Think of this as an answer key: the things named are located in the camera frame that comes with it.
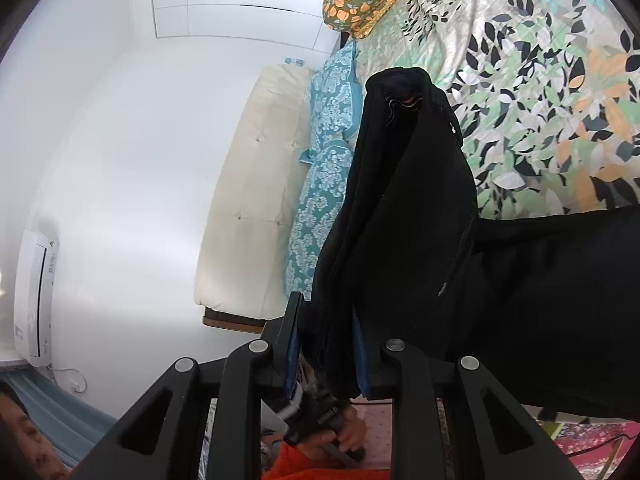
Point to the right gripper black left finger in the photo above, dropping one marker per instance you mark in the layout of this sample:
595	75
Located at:
161	435

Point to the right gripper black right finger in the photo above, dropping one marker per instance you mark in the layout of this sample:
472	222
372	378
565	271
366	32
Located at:
451	416

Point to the black pants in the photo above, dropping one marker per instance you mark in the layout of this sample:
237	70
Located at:
550	305

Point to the person's left hand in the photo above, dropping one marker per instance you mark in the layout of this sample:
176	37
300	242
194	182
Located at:
351	437

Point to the lime green stool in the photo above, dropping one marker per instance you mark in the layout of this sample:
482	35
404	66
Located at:
552	429

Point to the pink dotted pajama leg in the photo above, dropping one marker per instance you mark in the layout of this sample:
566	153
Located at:
377	447

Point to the red patterned rug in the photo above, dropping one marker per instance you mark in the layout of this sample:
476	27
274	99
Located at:
595	447

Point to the person's head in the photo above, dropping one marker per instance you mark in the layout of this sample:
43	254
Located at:
25	451

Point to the cream padded headboard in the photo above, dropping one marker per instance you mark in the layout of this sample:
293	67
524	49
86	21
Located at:
240	275

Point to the teal damask pillow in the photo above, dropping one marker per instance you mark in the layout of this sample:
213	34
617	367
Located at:
336	107

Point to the floral leaf print bedspread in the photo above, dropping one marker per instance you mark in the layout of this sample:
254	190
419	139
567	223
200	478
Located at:
546	93

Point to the white wardrobe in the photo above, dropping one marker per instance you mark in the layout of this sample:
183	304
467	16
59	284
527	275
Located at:
294	23

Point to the white wall air conditioner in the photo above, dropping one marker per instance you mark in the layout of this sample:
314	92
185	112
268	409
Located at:
33	298

